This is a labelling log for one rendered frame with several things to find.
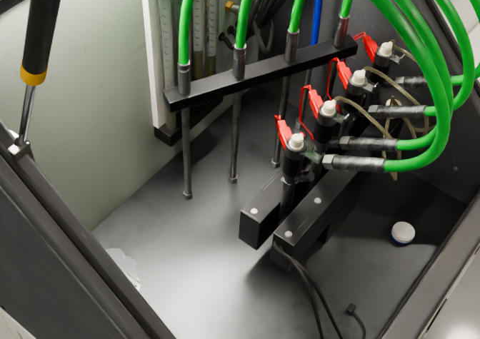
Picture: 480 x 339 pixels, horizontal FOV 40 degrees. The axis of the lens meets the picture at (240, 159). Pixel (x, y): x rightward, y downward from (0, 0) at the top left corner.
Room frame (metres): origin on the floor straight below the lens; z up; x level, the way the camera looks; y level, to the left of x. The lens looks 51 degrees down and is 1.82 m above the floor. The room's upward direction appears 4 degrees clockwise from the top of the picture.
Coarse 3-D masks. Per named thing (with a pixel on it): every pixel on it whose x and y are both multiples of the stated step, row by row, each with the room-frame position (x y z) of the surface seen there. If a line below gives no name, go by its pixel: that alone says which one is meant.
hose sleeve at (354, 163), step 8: (336, 160) 0.54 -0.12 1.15; (344, 160) 0.54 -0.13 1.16; (352, 160) 0.53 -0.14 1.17; (360, 160) 0.53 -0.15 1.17; (368, 160) 0.52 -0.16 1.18; (376, 160) 0.52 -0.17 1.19; (384, 160) 0.51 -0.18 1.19; (336, 168) 0.54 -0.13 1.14; (344, 168) 0.53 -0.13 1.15; (352, 168) 0.52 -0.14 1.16; (360, 168) 0.52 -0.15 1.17; (368, 168) 0.51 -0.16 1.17; (376, 168) 0.51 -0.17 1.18
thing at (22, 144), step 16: (32, 0) 0.32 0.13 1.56; (48, 0) 0.32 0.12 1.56; (32, 16) 0.33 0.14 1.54; (48, 16) 0.32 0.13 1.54; (32, 32) 0.33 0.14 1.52; (48, 32) 0.33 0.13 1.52; (32, 48) 0.34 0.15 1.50; (48, 48) 0.34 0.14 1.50; (32, 64) 0.34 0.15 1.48; (32, 80) 0.35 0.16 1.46; (32, 96) 0.37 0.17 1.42; (16, 144) 0.40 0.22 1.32; (16, 160) 0.39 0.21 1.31
